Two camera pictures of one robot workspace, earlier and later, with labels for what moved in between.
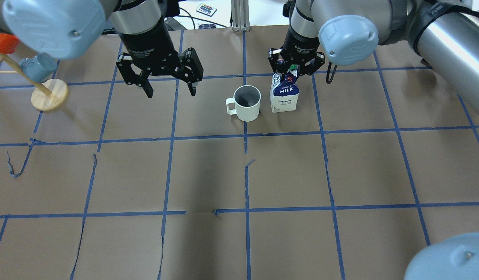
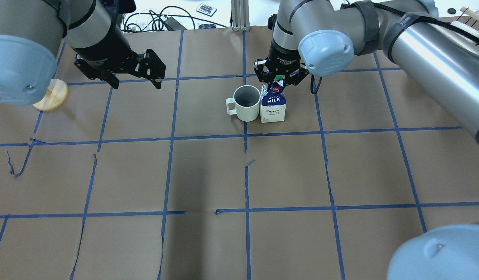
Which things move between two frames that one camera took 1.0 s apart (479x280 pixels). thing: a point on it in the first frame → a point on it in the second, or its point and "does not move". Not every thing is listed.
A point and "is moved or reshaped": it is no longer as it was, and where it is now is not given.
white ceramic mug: (245, 103) does not move
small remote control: (206, 9) does not move
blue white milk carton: (284, 94) is moved or reshaped
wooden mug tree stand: (48, 96) does not move
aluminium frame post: (240, 15) does not move
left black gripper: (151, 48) → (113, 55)
